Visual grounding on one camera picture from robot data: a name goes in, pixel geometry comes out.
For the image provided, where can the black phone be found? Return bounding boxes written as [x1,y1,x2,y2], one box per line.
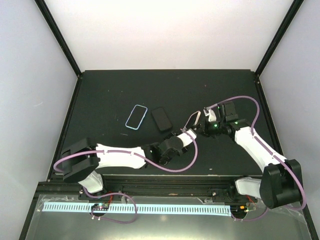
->
[151,107,173,132]

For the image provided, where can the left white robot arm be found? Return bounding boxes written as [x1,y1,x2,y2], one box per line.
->
[53,129,198,200]

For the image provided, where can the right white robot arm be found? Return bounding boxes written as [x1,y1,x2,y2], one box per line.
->
[197,100,307,211]

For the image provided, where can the phone in blue case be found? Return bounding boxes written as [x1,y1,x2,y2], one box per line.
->
[125,104,148,131]

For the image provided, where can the black foam table mat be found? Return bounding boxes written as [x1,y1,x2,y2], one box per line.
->
[54,69,288,177]

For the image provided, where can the right circuit board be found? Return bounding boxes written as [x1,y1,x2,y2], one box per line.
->
[230,205,250,213]

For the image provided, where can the circuit board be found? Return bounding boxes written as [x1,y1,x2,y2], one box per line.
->
[91,203,109,211]
[230,205,250,213]

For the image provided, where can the left circuit board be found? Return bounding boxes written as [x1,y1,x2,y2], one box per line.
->
[91,203,109,211]

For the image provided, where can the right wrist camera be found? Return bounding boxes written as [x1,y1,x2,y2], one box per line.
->
[203,108,217,123]

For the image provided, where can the white slotted cable duct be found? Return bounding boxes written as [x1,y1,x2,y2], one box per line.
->
[42,202,231,217]

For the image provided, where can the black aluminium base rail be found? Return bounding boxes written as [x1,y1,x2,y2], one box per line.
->
[37,174,305,201]

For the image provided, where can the right black frame post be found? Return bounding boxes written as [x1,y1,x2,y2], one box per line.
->
[255,0,304,77]

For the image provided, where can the black frame post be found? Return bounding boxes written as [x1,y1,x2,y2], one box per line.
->
[34,0,82,77]
[255,0,304,77]

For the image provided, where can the left black frame post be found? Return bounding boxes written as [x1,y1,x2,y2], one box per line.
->
[34,0,82,77]

